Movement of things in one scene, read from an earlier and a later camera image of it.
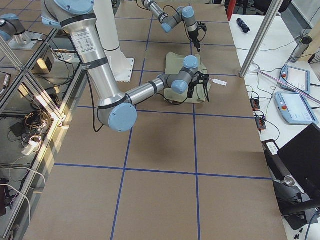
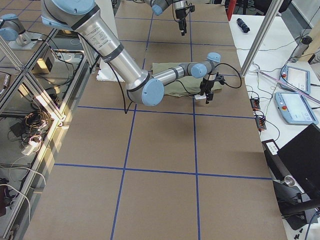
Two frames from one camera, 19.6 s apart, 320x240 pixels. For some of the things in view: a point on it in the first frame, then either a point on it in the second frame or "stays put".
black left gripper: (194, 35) to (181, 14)
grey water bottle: (302, 47) stays put
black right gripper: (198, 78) to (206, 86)
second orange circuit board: (260, 124) stays put
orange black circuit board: (255, 103) stays put
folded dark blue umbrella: (244, 27) stays put
